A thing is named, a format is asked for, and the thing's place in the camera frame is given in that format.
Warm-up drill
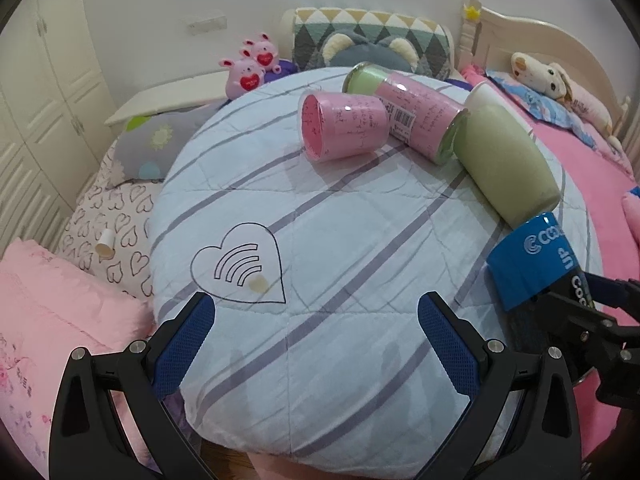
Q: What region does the blue black metal tumbler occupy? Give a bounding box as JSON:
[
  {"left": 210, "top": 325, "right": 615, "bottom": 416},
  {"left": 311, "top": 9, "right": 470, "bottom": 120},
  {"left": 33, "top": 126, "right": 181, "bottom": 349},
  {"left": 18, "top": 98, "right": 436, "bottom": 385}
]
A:
[{"left": 487, "top": 212, "right": 594, "bottom": 353}]

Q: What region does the large green frosted cup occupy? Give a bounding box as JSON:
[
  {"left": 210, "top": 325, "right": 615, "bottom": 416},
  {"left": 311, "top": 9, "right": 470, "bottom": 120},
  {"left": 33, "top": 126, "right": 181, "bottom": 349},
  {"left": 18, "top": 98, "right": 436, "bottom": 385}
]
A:
[{"left": 454, "top": 105, "right": 561, "bottom": 229}]

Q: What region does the pink plastic cup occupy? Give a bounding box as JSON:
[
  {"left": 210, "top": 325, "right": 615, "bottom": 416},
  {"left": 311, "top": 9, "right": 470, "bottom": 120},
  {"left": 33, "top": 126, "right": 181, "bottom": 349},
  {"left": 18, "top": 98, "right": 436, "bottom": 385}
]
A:
[{"left": 298, "top": 91, "right": 390, "bottom": 162}]

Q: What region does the light pink floral quilt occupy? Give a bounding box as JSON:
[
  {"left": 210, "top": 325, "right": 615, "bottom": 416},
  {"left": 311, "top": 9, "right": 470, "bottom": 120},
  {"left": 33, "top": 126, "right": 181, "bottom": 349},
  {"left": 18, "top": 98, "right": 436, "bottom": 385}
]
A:
[{"left": 0, "top": 240, "right": 155, "bottom": 476}]

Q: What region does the heart pattern sheet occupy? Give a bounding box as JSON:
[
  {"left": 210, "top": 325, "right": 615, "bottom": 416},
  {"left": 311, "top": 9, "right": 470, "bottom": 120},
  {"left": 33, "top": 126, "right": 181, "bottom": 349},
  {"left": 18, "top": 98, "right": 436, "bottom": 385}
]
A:
[{"left": 56, "top": 146, "right": 162, "bottom": 300}]

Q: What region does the pink body pillow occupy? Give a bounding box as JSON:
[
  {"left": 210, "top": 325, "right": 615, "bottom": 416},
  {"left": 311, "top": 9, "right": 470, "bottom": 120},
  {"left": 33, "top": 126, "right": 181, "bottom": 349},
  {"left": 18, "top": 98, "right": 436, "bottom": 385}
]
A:
[{"left": 565, "top": 78, "right": 623, "bottom": 153}]

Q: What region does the blue cartoon pillow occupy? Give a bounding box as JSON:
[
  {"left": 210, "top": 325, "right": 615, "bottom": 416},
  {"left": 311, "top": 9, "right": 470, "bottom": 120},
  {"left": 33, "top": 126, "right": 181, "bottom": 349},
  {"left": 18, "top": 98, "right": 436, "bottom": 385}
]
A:
[{"left": 486, "top": 70, "right": 597, "bottom": 150}]

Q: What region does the striped round quilt cushion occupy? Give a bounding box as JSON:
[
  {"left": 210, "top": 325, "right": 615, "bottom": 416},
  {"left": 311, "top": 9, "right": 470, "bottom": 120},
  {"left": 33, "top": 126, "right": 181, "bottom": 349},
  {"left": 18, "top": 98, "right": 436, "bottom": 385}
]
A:
[{"left": 148, "top": 65, "right": 604, "bottom": 468}]

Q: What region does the dog plush toy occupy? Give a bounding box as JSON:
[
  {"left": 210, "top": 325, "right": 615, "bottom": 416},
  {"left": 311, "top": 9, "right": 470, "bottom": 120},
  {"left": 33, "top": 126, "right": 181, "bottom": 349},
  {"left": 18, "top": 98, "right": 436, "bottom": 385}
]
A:
[{"left": 511, "top": 52, "right": 573, "bottom": 104}]

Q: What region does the pink green clear tumbler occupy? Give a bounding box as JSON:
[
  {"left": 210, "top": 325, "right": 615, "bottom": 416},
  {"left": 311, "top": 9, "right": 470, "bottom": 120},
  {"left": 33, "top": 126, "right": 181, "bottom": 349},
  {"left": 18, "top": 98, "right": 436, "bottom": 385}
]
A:
[{"left": 343, "top": 62, "right": 469, "bottom": 166}]

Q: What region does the grey flower pillow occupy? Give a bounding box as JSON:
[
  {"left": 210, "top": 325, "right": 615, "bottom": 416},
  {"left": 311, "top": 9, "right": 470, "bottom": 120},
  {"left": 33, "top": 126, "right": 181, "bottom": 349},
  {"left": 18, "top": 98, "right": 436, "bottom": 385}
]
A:
[{"left": 110, "top": 101, "right": 224, "bottom": 188}]

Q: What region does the cream wardrobe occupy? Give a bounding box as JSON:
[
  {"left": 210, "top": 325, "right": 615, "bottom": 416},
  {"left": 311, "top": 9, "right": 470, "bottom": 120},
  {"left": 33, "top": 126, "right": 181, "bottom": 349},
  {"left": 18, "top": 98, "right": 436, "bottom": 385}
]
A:
[{"left": 1, "top": 0, "right": 116, "bottom": 250}]

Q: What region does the cream wooden bed headboard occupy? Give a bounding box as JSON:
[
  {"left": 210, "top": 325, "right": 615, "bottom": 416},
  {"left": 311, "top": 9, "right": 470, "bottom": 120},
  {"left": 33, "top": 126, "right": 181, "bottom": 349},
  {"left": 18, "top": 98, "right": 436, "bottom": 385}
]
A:
[{"left": 456, "top": 0, "right": 631, "bottom": 133}]

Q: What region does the yellow star decoration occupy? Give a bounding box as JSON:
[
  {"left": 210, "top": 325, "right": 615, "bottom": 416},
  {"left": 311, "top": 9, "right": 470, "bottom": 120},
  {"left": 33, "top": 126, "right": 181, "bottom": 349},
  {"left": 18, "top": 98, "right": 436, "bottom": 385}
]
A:
[{"left": 463, "top": 6, "right": 482, "bottom": 22}]

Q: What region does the white nightstand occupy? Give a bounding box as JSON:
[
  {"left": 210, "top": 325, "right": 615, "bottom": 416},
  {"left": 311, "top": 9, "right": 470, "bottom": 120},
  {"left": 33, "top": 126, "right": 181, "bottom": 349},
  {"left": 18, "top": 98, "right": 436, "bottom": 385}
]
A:
[{"left": 104, "top": 72, "right": 228, "bottom": 126}]

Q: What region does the grey bear plush pillow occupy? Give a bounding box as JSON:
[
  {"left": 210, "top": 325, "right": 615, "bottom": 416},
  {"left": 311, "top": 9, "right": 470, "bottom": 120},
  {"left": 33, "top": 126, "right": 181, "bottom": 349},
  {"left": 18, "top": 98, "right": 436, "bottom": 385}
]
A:
[{"left": 320, "top": 30, "right": 420, "bottom": 73}]

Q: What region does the pink bunny plush front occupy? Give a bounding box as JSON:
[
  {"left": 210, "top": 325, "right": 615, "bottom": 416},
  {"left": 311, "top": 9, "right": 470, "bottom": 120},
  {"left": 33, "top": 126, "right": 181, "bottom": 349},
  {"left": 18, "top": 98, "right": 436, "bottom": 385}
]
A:
[{"left": 219, "top": 58, "right": 266, "bottom": 101}]

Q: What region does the pink bunny plush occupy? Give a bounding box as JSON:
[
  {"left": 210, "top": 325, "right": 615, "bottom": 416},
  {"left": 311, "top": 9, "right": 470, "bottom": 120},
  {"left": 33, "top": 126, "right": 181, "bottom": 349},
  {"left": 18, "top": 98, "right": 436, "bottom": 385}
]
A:
[
  {"left": 240, "top": 32, "right": 282, "bottom": 74},
  {"left": 219, "top": 58, "right": 266, "bottom": 101}
]

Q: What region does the triangle pattern headboard cushion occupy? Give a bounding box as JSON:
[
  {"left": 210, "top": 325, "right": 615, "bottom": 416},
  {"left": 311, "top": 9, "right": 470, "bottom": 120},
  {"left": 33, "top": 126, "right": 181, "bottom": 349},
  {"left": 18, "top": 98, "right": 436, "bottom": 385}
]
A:
[{"left": 291, "top": 6, "right": 454, "bottom": 80}]

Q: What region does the pink bunny plush back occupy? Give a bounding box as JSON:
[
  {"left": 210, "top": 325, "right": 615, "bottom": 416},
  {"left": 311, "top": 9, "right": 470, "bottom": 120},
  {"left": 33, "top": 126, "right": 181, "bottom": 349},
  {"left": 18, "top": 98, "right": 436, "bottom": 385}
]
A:
[{"left": 240, "top": 32, "right": 282, "bottom": 74}]

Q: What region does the wall socket panel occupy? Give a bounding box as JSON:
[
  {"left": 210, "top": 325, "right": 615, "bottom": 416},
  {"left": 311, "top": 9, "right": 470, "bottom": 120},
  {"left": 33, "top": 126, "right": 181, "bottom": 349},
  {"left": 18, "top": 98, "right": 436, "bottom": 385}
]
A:
[{"left": 186, "top": 14, "right": 228, "bottom": 35}]

